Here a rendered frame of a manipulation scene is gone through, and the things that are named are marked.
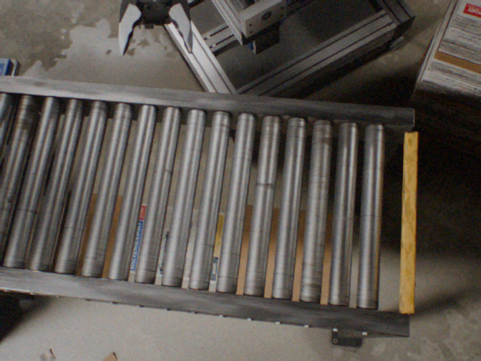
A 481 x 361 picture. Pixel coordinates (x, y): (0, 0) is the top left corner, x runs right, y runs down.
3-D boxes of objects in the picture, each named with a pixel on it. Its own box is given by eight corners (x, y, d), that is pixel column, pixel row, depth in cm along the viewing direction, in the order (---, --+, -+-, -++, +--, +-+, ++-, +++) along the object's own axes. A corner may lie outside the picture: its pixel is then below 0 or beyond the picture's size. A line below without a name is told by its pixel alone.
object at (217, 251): (227, 212, 206) (227, 211, 205) (218, 284, 198) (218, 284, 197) (137, 203, 210) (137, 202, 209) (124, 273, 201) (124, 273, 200)
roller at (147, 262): (185, 112, 138) (182, 103, 133) (156, 290, 124) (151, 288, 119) (166, 110, 138) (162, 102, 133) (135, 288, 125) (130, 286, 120)
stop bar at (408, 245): (417, 134, 127) (419, 131, 125) (414, 316, 114) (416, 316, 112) (404, 133, 127) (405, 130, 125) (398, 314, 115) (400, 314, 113)
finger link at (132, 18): (127, 69, 92) (149, 28, 95) (122, 51, 87) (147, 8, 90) (111, 62, 93) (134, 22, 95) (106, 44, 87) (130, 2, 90)
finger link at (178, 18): (204, 60, 94) (180, 21, 96) (205, 41, 89) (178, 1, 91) (189, 67, 94) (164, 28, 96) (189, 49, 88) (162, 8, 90)
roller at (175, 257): (209, 114, 137) (206, 105, 132) (182, 293, 124) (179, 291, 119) (190, 112, 138) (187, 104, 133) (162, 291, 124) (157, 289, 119)
